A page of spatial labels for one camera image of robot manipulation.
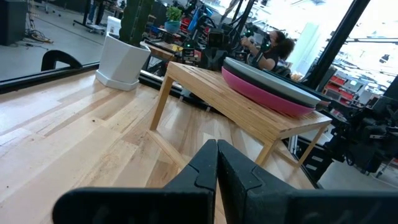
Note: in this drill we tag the blue plant pot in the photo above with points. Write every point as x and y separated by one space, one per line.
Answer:
172 27

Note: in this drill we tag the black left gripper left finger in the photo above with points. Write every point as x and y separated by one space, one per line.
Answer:
140 208

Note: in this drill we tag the green cactus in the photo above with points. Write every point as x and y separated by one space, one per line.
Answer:
133 21

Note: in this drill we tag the dark teal plate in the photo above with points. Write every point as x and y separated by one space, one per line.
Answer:
298 86

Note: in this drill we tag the magenta plate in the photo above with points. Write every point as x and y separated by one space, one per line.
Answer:
264 97

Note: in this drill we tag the pale green panel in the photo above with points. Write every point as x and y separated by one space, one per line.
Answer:
308 46

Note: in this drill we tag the pale mint plate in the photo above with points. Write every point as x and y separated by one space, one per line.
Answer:
264 80

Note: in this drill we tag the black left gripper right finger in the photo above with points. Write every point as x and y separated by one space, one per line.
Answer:
311 208

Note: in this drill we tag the dark charcoal plate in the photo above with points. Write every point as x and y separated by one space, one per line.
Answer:
280 95

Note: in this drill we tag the black machine on casters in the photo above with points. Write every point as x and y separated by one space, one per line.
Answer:
367 133

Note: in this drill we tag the thin black pole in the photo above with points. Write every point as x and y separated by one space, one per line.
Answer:
245 15

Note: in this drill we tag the wooden workbench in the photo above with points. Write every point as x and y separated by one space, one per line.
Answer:
158 51

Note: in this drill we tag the person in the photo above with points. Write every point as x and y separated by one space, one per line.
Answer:
93 12
273 56

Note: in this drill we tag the thick black pole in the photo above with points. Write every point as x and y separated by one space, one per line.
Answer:
335 46

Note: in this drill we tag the leafy green plant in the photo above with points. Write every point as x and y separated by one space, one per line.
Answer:
174 13

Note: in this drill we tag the black cabinet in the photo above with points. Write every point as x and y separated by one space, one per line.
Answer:
12 21

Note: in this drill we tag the wooden slatted shelf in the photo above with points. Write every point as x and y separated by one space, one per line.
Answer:
236 105

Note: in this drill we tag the white box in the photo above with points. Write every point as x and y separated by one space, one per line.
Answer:
113 26

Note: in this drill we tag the red storage rack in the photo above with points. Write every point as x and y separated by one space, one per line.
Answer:
337 90

